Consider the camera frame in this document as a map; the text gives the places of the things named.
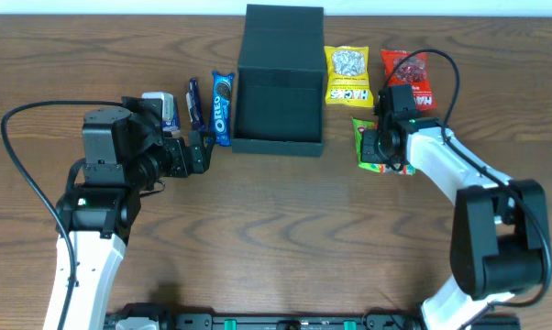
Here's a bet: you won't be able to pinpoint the yellow Hacks candy bag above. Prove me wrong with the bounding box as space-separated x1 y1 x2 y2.
324 46 374 108

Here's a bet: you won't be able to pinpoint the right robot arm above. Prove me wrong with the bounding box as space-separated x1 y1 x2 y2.
356 118 552 329

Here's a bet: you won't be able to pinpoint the dark green open box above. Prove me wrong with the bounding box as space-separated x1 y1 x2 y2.
232 5 326 157

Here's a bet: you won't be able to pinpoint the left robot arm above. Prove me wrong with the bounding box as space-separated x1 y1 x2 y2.
44 106 215 329

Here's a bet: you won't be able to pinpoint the blue Eclipse mint box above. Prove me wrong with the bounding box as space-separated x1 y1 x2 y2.
162 94 181 134

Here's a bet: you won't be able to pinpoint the red Hacks candy bag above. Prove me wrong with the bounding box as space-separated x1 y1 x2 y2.
381 49 436 111

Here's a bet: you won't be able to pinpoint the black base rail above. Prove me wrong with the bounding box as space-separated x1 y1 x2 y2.
104 302 521 330

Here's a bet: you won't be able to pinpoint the blue Oreo cookie pack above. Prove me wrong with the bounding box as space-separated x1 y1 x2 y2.
209 71 235 147

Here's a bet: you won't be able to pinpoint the green gummy candy bag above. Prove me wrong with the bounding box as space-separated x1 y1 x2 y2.
352 117 416 176

